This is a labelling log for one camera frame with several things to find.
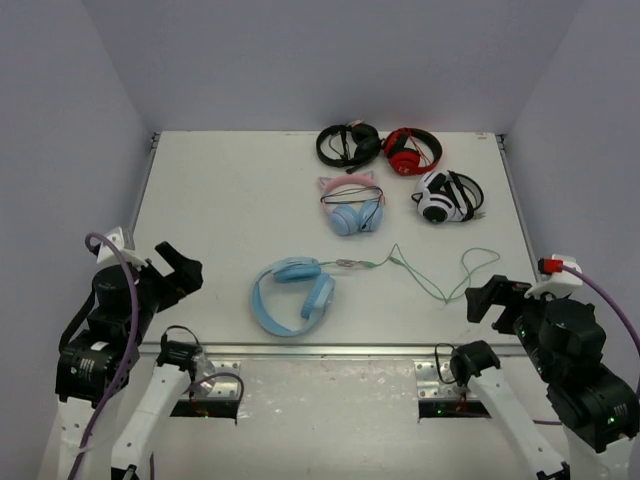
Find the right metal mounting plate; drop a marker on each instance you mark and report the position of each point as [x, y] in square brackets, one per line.
[434, 381]

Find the light blue headphones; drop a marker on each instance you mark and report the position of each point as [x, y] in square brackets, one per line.
[291, 296]

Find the red headphones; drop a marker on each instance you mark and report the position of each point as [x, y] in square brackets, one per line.
[412, 151]

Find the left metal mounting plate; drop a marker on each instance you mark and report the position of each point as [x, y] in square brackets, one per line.
[216, 379]

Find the white black headphones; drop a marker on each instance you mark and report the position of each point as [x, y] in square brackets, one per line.
[448, 196]

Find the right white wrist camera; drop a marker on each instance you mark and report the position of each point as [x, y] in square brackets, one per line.
[555, 280]

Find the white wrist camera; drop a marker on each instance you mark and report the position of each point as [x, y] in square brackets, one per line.
[122, 239]
[555, 280]

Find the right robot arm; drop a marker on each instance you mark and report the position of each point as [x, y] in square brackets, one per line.
[598, 411]

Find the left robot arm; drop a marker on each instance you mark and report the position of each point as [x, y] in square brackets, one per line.
[98, 351]

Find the black headset with microphone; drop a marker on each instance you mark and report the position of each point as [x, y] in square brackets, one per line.
[349, 147]

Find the pink blue cat-ear headphones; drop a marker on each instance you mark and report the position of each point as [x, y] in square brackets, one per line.
[353, 203]

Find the aluminium table edge rail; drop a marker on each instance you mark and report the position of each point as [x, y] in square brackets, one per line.
[320, 351]

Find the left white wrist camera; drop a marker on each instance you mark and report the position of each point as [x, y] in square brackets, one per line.
[122, 239]

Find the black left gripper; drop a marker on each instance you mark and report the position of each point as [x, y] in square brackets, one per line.
[163, 282]

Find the metal mounting plate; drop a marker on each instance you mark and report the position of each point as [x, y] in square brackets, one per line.
[216, 379]
[434, 381]

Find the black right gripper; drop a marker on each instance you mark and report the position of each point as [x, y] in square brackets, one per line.
[498, 291]

